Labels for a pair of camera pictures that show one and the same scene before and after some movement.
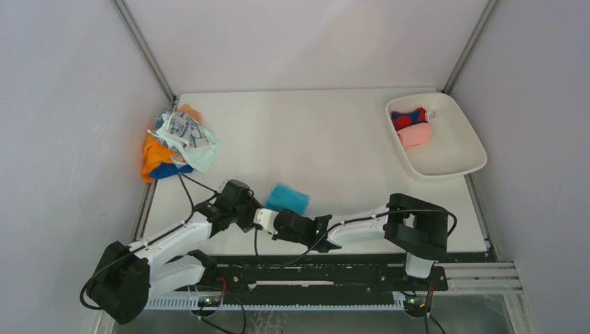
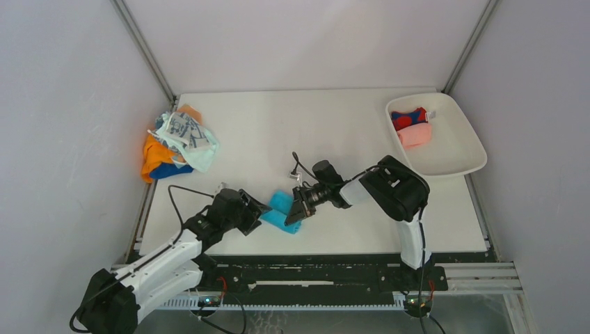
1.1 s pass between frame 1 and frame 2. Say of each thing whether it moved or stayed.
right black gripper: moved
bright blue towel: moved
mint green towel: stayed
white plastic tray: stayed
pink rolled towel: stayed
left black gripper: stayed
